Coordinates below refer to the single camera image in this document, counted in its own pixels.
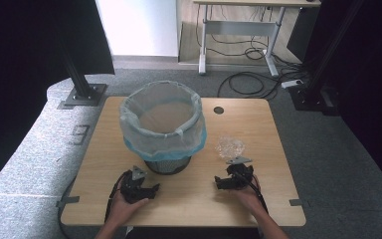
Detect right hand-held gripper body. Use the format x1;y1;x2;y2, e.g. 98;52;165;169
225;155;256;190

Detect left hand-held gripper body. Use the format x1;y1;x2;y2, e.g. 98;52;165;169
119;165;151;204

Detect clear plastic wrap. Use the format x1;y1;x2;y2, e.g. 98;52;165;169
215;134;247;160

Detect black mesh waste bin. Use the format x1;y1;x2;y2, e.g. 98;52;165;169
143;154;193;176

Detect translucent bin liner bag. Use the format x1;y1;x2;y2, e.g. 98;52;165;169
118;80;209;163

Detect person's left hand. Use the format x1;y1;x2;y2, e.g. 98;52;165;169
106;190;150;227

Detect person's right hand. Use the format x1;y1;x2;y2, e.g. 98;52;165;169
233;175;267;217

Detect white power strip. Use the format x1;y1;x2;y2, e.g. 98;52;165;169
281;79;304;90

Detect black metal stand with base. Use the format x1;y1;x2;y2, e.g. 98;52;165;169
287;0;367;118
57;39;108;111

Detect desk with white legs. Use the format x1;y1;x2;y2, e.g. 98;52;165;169
192;0;322;79

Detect black computer case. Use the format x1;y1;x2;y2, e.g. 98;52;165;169
286;5;321;64

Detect black curtain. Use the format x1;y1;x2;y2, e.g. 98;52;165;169
306;0;382;197
0;0;116;197

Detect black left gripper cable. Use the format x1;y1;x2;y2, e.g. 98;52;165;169
103;169;133;224

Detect black floor cables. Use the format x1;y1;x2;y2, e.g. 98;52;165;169
195;4;312;101

